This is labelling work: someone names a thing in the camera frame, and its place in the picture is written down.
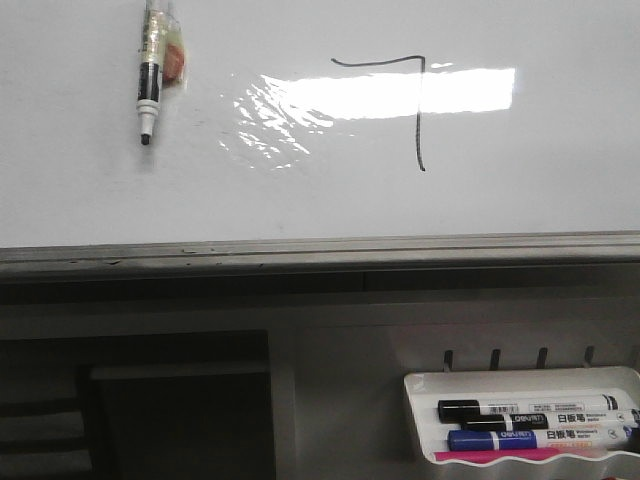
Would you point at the white black whiteboard marker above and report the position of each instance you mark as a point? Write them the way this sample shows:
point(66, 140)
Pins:
point(153, 46)

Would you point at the white plastic marker tray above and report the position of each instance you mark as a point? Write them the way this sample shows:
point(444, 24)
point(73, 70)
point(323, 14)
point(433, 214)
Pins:
point(424, 390)

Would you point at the black capped marker top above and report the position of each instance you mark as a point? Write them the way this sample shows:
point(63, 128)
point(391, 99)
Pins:
point(452, 410)

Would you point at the black capped marker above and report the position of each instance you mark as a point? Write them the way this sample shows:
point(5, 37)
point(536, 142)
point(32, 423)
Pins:
point(551, 420)
point(452, 410)

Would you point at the red magnet taped on marker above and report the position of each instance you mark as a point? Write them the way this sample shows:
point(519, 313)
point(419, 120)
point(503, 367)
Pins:
point(174, 63)

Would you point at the blue capped marker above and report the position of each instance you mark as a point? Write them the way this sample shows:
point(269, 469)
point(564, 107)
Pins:
point(566, 438)

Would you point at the pink eraser strip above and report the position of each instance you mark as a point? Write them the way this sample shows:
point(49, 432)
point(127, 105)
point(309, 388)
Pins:
point(487, 456)

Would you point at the black capped marker middle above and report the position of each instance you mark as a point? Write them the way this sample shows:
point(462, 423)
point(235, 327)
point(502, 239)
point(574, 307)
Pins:
point(551, 420)

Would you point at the white whiteboard with metal frame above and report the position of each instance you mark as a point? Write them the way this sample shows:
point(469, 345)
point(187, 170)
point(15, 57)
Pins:
point(320, 135)

